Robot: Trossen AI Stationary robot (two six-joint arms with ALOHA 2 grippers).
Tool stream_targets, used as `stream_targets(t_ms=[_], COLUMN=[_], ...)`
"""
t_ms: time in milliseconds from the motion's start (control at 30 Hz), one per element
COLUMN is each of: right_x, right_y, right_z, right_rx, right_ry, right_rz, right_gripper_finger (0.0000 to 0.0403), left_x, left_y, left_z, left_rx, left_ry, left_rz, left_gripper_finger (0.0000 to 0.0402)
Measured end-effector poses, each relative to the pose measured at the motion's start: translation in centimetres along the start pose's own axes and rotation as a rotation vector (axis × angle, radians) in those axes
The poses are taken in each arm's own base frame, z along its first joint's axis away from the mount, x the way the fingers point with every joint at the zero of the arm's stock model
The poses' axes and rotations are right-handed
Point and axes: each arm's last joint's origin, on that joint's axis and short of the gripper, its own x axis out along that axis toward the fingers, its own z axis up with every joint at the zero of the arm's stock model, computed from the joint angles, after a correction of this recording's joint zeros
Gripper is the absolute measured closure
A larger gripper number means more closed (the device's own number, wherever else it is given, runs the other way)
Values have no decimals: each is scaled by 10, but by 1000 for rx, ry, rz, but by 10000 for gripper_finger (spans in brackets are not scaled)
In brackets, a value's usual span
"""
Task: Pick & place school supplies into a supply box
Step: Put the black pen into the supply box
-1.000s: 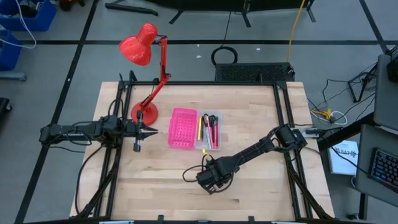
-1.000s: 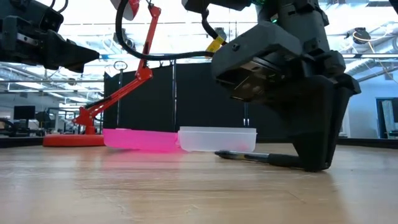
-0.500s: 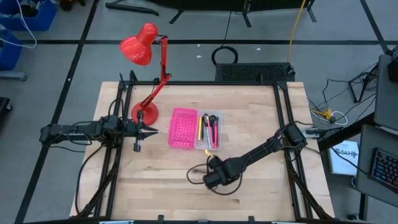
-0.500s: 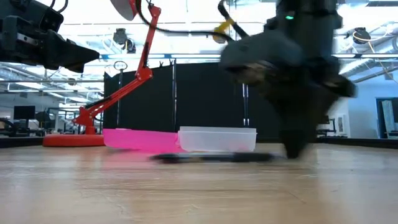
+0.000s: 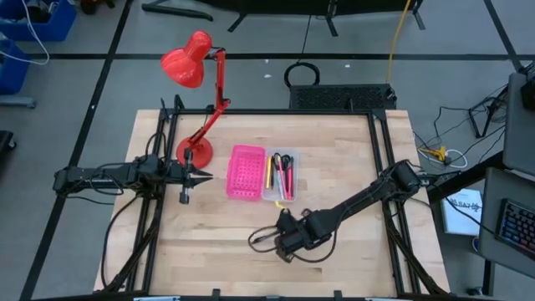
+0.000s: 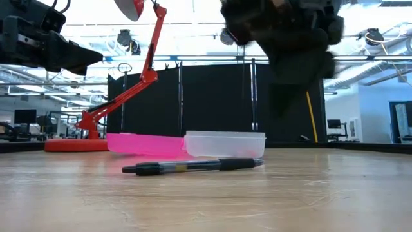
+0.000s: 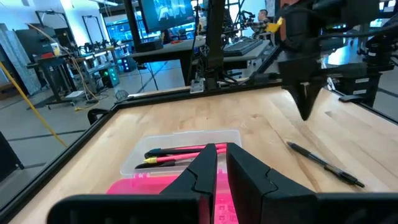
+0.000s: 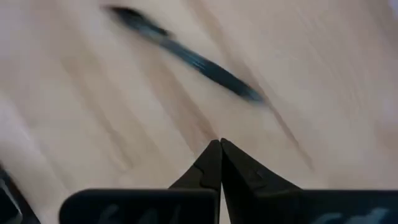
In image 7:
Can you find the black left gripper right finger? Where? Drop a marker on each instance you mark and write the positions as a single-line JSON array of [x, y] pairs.
[[255, 186]]

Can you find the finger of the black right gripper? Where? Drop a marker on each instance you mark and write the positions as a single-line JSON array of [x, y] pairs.
[[311, 93], [298, 93]]

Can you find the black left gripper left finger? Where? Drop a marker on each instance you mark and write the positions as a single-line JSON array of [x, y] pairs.
[[202, 174]]

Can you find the pink highlighter pen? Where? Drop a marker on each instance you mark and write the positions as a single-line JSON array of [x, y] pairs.
[[192, 147]]

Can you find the pink pencil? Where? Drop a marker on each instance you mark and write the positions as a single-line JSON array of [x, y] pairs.
[[177, 157]]

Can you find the black pen with clear barrel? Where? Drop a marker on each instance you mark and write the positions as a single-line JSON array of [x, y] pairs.
[[323, 163], [174, 151]]

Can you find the matte black pen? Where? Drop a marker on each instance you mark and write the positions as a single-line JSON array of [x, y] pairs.
[[155, 165]]

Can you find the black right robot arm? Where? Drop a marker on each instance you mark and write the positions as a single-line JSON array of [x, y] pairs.
[[342, 12]]

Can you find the clear plastic supply box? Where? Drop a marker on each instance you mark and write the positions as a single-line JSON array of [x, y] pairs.
[[186, 137]]

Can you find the pink plastic box lid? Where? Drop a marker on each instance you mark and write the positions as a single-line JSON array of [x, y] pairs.
[[140, 185]]

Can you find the yellow tag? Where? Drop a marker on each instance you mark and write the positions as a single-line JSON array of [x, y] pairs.
[[275, 26]]

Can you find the dark grey keyboard desk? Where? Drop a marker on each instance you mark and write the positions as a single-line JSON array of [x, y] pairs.
[[259, 53]]

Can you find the person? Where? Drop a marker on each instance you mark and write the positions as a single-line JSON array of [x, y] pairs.
[[262, 23]]

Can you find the black backlit keyboard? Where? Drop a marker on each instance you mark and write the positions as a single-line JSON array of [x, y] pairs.
[[242, 46]]

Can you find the computer tower with green lights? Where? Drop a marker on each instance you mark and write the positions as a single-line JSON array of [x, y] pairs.
[[110, 77]]

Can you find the large black computer monitor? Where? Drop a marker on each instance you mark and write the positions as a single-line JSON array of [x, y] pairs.
[[166, 14]]

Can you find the black equipment cart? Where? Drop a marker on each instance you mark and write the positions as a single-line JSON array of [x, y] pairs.
[[54, 71]]

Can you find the grey partition panel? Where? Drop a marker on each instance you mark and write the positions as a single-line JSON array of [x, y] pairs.
[[18, 62]]

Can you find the black vertical post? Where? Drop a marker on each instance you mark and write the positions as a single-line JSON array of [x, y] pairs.
[[215, 37]]

